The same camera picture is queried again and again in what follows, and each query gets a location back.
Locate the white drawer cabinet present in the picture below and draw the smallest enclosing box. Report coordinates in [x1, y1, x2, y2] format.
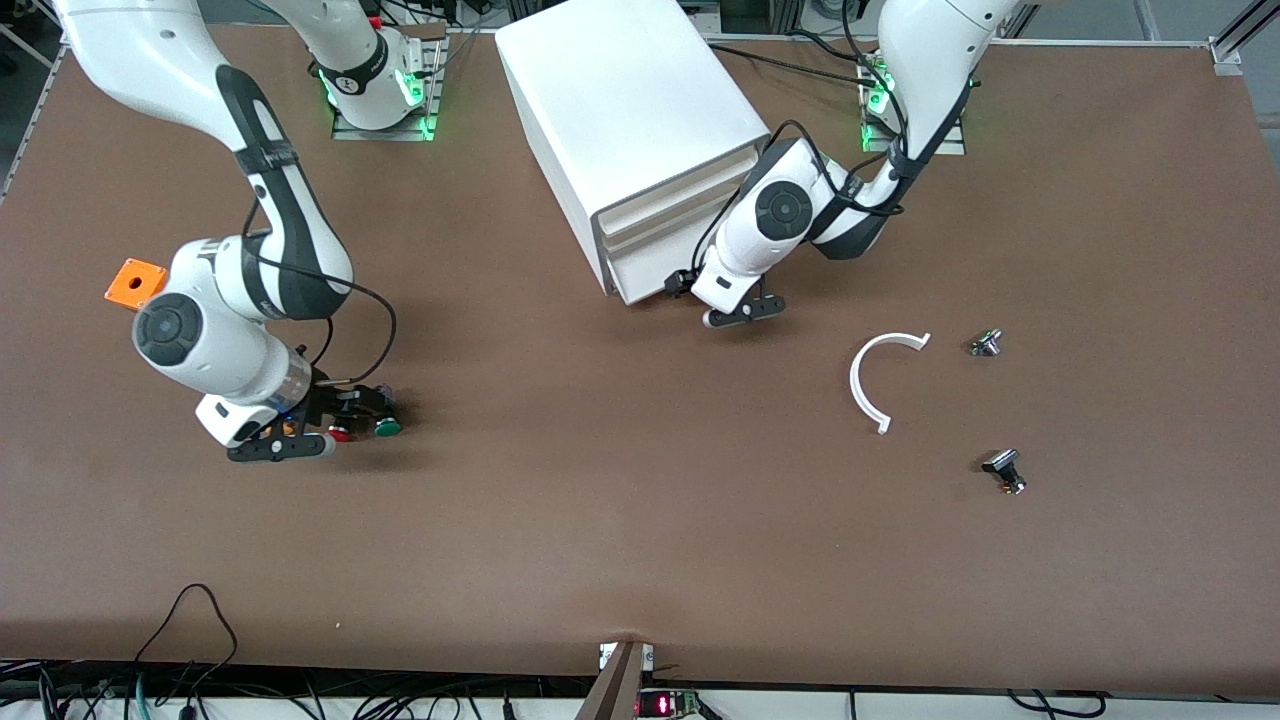
[495, 0, 773, 305]

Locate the orange box with black base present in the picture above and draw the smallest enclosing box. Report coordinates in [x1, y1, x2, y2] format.
[104, 258, 169, 309]

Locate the black and silver switch part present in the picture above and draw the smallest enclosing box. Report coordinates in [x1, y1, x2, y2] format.
[981, 449, 1028, 496]

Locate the white plain drawer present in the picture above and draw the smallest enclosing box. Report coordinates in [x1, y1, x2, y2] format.
[595, 148, 759, 237]
[600, 185, 743, 253]

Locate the aluminium frame profile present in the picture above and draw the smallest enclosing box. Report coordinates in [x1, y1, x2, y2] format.
[1208, 0, 1280, 76]

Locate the device with red display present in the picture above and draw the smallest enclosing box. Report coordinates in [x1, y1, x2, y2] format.
[637, 688, 701, 719]

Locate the wooden camera post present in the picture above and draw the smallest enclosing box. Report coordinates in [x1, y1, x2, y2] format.
[575, 640, 656, 720]

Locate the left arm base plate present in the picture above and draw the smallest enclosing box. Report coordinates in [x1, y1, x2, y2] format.
[860, 40, 967, 155]

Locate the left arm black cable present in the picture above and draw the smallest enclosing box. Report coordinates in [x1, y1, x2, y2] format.
[690, 0, 976, 291]

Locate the black cable on table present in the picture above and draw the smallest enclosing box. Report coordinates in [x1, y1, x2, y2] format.
[708, 30, 881, 86]

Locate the black looped cable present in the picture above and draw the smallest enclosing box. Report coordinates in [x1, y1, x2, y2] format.
[135, 583, 239, 693]

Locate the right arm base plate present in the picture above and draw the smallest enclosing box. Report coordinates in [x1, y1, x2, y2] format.
[331, 25, 446, 142]

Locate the white curved plastic piece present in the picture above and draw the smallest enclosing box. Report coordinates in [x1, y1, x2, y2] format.
[849, 331, 932, 436]

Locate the green push button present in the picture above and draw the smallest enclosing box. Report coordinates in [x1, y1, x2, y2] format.
[368, 385, 403, 438]

